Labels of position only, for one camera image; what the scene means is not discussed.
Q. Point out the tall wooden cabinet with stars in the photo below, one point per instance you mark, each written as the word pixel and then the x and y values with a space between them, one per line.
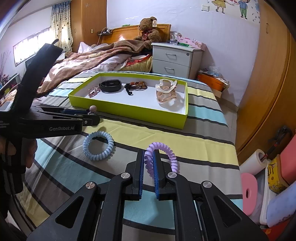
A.
pixel 92 23

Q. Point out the white pillow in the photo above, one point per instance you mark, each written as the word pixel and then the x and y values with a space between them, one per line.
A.
pixel 84 47

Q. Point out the window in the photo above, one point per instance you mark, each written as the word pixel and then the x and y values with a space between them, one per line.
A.
pixel 27 46

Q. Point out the large wooden wardrobe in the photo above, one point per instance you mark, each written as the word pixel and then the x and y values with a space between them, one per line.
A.
pixel 261 81

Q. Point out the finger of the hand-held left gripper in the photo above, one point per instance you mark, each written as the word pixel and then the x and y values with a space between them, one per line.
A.
pixel 91 120
pixel 74 111

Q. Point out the green pen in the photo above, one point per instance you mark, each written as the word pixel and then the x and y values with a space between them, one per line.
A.
pixel 184 44

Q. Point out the yellow and red pillow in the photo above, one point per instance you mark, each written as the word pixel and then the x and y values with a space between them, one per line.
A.
pixel 138 66

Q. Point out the white hair claw clip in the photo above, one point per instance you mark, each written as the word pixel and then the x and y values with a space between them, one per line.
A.
pixel 159 87

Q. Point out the white and blue towel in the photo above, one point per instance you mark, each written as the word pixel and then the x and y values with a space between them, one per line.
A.
pixel 282 206

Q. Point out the white paper roll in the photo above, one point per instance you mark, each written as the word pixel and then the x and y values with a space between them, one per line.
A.
pixel 252 162

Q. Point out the green shallow cardboard box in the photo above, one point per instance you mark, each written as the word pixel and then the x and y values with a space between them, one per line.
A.
pixel 138 102

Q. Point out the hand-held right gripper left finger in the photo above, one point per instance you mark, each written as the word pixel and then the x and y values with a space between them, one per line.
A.
pixel 141 176

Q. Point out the pink plastic bin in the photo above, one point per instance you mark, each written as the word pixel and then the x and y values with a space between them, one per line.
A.
pixel 290 162

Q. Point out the orange box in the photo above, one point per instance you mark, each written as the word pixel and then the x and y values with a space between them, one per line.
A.
pixel 210 84

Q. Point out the white storage box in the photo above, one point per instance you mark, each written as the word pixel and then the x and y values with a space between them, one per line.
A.
pixel 264 204

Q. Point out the dark metal tool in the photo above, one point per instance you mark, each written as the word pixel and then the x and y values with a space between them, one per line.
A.
pixel 281 134

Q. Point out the black smart band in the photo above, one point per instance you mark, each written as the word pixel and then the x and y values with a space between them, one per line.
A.
pixel 111 83

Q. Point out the cartoon children wall sticker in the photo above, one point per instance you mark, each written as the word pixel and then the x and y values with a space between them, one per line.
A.
pixel 231 8

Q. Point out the clear plastic bag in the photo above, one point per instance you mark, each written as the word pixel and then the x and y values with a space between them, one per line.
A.
pixel 214 71

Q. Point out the clear glass cup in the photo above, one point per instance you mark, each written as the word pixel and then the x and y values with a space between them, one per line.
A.
pixel 174 39

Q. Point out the brown teddy bear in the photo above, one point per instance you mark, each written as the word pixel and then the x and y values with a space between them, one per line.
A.
pixel 148 30

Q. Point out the hair clip with round bead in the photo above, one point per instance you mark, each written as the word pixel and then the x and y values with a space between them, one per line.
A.
pixel 93 108

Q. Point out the dotted curtain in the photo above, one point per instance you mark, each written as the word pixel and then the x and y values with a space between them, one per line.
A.
pixel 62 30

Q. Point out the power strip on shelf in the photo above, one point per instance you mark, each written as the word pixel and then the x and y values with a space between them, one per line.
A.
pixel 105 32

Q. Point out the person's left hand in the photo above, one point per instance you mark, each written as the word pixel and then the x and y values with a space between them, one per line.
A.
pixel 31 153

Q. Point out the pink plastic stool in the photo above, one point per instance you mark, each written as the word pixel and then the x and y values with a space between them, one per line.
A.
pixel 245 180

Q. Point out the dried branch decoration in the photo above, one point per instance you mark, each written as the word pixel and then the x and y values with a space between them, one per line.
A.
pixel 4 67

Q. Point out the wooden headboard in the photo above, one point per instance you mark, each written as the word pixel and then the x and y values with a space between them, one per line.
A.
pixel 124 34

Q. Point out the brown patterned blanket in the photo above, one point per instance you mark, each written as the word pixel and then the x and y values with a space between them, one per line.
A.
pixel 92 55

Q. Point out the red printed bag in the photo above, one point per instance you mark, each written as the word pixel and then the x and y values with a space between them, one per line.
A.
pixel 269 233

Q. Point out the pink floral tissue box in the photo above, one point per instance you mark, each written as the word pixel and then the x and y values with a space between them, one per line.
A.
pixel 194 44

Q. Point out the grey two-drawer nightstand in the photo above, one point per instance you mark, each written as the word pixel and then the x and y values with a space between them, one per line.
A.
pixel 173 67

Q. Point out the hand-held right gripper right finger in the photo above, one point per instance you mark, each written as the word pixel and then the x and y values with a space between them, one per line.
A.
pixel 156 176

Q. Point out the white light switch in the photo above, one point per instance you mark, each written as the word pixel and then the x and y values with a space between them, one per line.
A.
pixel 205 7

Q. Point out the yellow tin box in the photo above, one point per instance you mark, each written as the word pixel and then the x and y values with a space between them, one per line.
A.
pixel 274 178

